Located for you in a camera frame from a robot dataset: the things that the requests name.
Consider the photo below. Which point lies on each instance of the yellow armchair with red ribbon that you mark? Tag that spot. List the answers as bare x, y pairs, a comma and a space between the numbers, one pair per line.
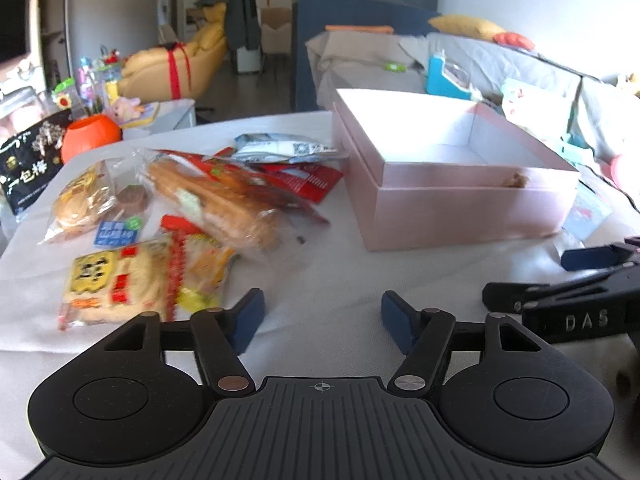
183, 71

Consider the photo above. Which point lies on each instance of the blue tissue box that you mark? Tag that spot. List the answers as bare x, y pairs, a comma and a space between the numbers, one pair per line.
446, 78

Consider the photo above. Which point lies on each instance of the grey covered sofa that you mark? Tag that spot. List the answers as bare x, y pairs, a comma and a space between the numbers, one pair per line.
597, 115

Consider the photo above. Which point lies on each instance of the red snack packet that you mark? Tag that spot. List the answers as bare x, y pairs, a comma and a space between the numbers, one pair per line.
311, 181

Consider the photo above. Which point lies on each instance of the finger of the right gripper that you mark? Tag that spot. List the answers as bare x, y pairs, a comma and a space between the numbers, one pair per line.
520, 297
601, 257

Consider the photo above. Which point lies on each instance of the long bread stick packet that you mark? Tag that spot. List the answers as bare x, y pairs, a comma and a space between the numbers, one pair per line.
239, 206

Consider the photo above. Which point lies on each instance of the yellow rice cracker packet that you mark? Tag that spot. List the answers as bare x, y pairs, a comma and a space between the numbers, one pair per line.
181, 269

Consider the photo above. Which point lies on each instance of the white low side table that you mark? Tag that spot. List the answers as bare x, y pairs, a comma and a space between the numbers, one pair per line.
169, 116

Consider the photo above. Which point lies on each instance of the colourful bottles cluster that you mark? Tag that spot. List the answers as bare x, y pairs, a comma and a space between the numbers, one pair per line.
97, 80

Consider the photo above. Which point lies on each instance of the blue cabinet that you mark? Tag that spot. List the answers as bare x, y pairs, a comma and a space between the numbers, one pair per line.
326, 32

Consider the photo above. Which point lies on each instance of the green toy on sofa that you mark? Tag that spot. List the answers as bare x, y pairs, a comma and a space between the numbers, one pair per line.
395, 67

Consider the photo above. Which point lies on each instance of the black television screen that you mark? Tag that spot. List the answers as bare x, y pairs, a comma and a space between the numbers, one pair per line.
13, 29

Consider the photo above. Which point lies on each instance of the blue label chocolate snack packet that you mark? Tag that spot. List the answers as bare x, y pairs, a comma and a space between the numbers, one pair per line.
122, 225

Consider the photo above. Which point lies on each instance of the pink plush toy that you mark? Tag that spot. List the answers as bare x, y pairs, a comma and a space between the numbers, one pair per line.
125, 110

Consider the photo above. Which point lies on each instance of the yellow cushion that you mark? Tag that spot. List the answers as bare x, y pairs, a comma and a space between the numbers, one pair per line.
466, 26

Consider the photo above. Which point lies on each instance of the black plum snack bag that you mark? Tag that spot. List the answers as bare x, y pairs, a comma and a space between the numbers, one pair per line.
31, 159

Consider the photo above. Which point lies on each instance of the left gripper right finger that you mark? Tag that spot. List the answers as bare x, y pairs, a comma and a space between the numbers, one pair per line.
424, 338

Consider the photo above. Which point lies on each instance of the red cushion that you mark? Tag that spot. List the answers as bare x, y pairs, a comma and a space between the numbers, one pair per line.
514, 40

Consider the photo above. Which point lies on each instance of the small bread bun packet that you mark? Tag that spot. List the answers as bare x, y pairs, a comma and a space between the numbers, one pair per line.
82, 204

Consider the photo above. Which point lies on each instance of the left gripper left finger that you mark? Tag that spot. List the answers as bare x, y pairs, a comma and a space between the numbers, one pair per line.
220, 337

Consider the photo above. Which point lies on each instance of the blue white snack packet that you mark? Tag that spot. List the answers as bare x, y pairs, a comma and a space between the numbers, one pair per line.
282, 148

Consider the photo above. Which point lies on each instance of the pink cardboard box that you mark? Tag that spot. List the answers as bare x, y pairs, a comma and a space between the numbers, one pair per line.
425, 171

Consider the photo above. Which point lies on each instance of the dark coat on rack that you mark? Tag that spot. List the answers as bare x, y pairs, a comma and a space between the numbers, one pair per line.
240, 22

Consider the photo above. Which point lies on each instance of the orange round pumpkin container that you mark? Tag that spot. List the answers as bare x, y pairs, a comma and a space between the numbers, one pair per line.
88, 133

